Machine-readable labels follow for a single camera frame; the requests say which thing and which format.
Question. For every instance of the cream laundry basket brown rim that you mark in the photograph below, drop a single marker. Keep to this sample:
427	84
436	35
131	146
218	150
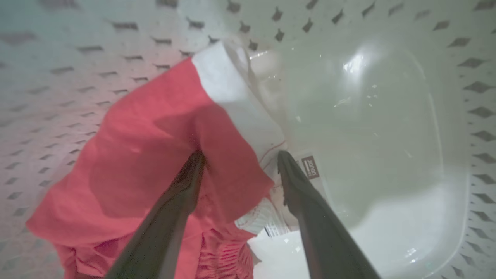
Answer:
387	116

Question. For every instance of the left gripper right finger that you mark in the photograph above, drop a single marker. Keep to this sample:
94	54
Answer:
321	240

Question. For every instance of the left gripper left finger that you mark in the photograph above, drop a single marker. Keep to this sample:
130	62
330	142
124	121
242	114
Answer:
166	228

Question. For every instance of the white garment red trim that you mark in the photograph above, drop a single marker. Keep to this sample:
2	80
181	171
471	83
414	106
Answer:
232	97

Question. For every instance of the basket product label sticker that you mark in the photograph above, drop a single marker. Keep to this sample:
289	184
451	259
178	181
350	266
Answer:
310	166

